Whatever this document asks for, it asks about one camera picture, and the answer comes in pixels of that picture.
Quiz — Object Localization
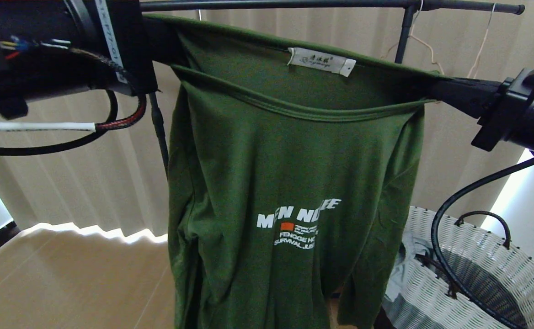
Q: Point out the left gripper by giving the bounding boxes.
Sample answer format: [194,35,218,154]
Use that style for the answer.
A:
[0,0,159,119]

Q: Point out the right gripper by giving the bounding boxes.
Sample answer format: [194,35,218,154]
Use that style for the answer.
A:
[471,65,534,156]

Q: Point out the green long-sleeved shirt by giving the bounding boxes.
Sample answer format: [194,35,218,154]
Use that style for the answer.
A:
[144,13,450,329]

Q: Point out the pink clothes hanger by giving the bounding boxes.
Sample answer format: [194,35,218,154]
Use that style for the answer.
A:
[380,34,446,76]
[467,5,496,79]

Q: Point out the white laundry basket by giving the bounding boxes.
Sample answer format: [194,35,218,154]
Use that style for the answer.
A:
[381,206,534,329]

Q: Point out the black clothes rack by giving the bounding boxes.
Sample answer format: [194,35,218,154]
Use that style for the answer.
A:
[139,0,525,176]

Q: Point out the beige curtain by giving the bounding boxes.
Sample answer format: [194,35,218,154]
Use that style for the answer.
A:
[0,0,534,243]

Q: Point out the pale blue garment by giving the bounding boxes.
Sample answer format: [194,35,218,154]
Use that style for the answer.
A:
[383,230,434,302]

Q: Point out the black cable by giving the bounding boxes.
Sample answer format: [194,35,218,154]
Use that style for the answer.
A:
[0,89,119,156]
[432,147,534,329]

